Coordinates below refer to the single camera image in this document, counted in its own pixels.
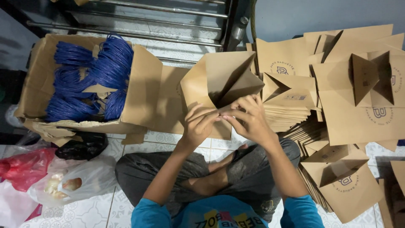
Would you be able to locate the person's left hand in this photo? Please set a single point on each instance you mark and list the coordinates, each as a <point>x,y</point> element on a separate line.
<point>196,129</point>

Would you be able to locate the person's right hand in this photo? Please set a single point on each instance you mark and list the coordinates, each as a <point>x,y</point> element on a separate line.
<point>253,125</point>

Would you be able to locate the person's left fingers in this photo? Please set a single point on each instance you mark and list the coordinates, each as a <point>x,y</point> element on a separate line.
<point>202,113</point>

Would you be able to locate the brown paper bag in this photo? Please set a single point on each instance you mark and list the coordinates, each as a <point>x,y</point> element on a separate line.
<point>221,76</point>
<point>169,101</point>

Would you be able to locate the flat brown paper bag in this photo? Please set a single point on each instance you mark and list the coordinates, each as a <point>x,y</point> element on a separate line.
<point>169,101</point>

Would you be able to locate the large cardboard box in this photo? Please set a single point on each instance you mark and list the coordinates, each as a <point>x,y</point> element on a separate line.
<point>139,88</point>

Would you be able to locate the person's foot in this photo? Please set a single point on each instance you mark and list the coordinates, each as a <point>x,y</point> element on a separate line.
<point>208,182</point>

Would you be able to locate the person's gray trousers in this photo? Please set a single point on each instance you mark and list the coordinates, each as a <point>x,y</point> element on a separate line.
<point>253,171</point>

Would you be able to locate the gray metal cylinder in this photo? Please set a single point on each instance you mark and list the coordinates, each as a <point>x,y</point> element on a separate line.
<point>237,33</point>

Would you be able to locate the person's teal shirt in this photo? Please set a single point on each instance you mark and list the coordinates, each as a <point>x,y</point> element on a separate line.
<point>218,215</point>

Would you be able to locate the black plastic bag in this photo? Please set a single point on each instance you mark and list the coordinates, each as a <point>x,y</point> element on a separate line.
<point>82,147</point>

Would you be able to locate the clear plastic bag with food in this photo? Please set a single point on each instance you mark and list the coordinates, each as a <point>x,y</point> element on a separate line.
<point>76,182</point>

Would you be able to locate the pile of brown paper bags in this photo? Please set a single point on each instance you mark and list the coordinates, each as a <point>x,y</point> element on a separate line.
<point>348,120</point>

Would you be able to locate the red plastic bag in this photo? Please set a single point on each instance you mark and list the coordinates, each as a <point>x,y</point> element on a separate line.
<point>25,167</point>

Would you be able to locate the white plastic bag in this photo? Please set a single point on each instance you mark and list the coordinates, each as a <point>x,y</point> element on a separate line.
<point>12,205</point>

